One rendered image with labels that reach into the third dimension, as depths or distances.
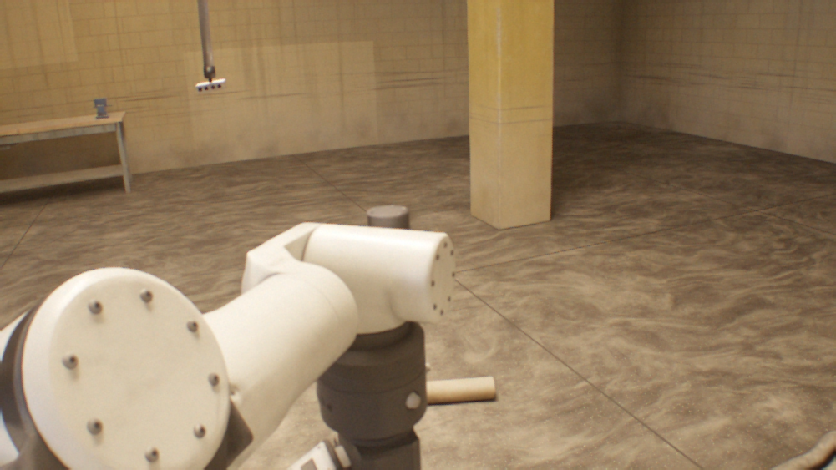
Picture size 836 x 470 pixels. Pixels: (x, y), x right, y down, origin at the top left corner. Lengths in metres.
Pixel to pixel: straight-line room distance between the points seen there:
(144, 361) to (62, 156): 8.40
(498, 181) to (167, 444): 4.63
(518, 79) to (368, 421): 4.37
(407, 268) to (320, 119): 8.32
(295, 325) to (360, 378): 0.13
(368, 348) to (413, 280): 0.07
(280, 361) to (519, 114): 4.52
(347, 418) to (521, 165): 4.45
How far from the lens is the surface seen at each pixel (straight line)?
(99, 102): 7.39
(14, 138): 7.49
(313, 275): 0.36
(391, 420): 0.47
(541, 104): 4.88
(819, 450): 1.22
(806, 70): 8.83
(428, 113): 9.25
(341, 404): 0.47
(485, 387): 2.67
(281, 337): 0.31
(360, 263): 0.42
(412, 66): 9.10
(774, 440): 2.75
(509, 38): 4.69
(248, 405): 0.28
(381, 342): 0.45
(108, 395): 0.21
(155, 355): 0.22
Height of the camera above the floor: 1.52
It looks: 18 degrees down
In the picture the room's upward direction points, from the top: 2 degrees counter-clockwise
